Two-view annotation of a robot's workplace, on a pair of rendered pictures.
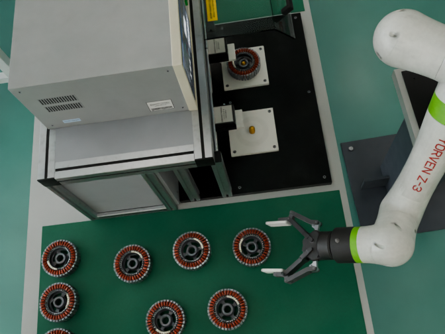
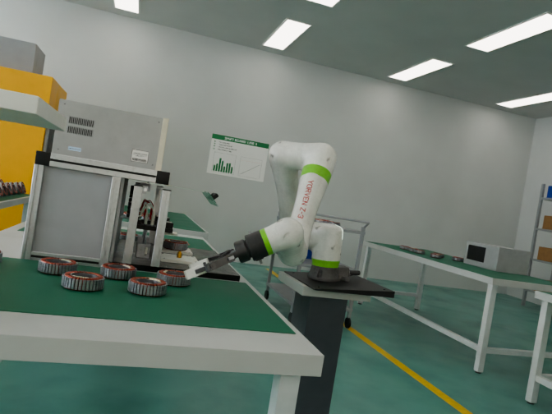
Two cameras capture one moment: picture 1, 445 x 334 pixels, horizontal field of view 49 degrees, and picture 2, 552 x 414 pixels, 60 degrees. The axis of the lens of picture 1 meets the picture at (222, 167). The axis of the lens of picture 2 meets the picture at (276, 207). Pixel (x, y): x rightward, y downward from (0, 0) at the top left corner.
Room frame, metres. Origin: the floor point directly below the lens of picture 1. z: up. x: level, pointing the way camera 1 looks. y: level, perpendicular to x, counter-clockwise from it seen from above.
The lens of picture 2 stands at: (-1.23, 0.45, 1.09)
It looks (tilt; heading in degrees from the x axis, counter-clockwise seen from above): 1 degrees down; 333
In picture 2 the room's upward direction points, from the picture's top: 9 degrees clockwise
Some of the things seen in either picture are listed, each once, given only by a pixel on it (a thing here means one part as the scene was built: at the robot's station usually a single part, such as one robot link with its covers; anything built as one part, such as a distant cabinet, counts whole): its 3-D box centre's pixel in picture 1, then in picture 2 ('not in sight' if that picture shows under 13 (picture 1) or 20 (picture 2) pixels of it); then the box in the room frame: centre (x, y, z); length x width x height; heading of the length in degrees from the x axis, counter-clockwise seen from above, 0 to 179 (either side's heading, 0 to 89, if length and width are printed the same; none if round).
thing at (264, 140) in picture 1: (252, 132); (178, 259); (0.67, -0.12, 0.78); 0.15 x 0.15 x 0.01; 79
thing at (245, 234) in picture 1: (251, 247); (173, 278); (0.32, -0.01, 0.77); 0.11 x 0.11 x 0.04
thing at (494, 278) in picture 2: not in sight; (446, 296); (2.20, -3.38, 0.38); 2.20 x 0.90 x 0.75; 169
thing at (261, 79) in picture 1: (244, 67); (174, 250); (0.91, -0.17, 0.78); 0.15 x 0.15 x 0.01; 79
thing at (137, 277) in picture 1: (133, 264); (57, 266); (0.38, 0.34, 0.77); 0.11 x 0.11 x 0.04
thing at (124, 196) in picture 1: (118, 194); (72, 217); (0.55, 0.31, 0.91); 0.28 x 0.03 x 0.32; 79
